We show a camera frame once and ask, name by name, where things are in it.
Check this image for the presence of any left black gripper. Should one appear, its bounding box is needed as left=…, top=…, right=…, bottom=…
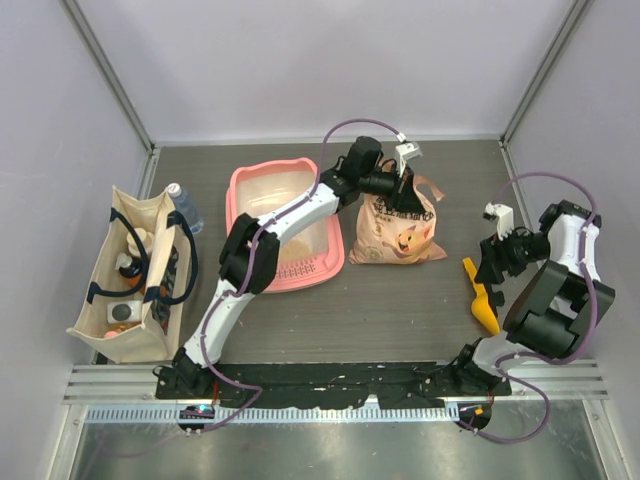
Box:
left=360, top=164, right=426, bottom=216

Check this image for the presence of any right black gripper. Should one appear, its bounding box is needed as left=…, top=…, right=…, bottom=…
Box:
left=475, top=225, right=552, bottom=284

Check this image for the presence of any yellow plastic scoop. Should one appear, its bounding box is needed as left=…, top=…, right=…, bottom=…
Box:
left=462, top=257, right=501, bottom=336

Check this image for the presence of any pink cat litter bag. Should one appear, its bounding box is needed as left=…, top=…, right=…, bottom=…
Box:
left=348, top=175, right=447, bottom=265

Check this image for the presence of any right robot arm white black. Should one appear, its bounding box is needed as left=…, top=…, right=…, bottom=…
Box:
left=451, top=200, right=615, bottom=395

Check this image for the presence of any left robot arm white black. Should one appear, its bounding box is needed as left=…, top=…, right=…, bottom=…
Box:
left=158, top=136, right=424, bottom=399

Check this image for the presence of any pink litter box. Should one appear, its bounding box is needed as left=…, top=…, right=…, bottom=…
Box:
left=226, top=157, right=345, bottom=293

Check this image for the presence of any tan litter pile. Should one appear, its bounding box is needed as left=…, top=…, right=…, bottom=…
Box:
left=280, top=239, right=313, bottom=262

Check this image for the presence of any clear plastic water bottle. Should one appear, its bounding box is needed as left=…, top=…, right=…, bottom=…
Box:
left=166, top=183, right=204, bottom=234

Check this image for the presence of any beige wooden item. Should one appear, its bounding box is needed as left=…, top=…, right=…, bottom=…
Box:
left=126, top=227, right=155, bottom=258

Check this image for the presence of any dark bottle white pump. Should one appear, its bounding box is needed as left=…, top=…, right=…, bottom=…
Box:
left=115, top=253, right=144, bottom=282

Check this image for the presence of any beige canvas tote bag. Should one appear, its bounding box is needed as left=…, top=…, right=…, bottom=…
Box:
left=67, top=188, right=199, bottom=363

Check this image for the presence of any white bottle grey cap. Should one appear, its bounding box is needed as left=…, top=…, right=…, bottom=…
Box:
left=106, top=300, right=142, bottom=325

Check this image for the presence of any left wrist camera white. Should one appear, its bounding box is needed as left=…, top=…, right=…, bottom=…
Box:
left=394, top=132, right=422, bottom=178

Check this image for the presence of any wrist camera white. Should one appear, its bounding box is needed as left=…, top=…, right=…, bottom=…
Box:
left=394, top=132, right=422, bottom=178
left=483, top=203, right=514, bottom=240

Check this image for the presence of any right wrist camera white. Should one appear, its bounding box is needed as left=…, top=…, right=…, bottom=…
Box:
left=483, top=203, right=514, bottom=240

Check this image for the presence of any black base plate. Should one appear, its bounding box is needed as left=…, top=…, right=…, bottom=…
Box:
left=153, top=362, right=512, bottom=410

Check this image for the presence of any aluminium rail frame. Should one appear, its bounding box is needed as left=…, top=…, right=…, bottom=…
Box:
left=63, top=360, right=608, bottom=431

